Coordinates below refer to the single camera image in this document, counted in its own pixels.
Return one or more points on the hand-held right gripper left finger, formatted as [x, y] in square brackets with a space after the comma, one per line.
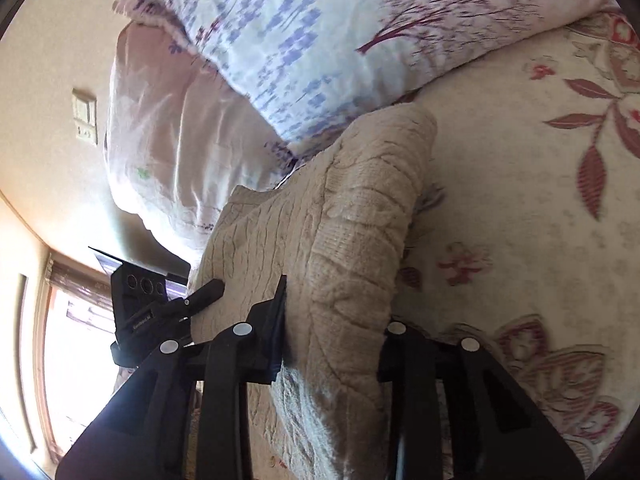
[272, 332]

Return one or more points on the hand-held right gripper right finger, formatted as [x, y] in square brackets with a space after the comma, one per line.
[400, 355]

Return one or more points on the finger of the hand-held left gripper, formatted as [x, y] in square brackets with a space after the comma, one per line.
[206, 295]

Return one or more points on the wood framed window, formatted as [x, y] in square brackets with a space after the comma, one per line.
[70, 360]

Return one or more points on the pink floral pillow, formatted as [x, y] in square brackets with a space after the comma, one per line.
[165, 150]

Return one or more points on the floral cream bedsheet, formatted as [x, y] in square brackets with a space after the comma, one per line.
[500, 185]

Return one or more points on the white pillow with purple print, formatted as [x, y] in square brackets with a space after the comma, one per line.
[325, 35]

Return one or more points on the beige wall switch panel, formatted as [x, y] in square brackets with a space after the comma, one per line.
[84, 115]

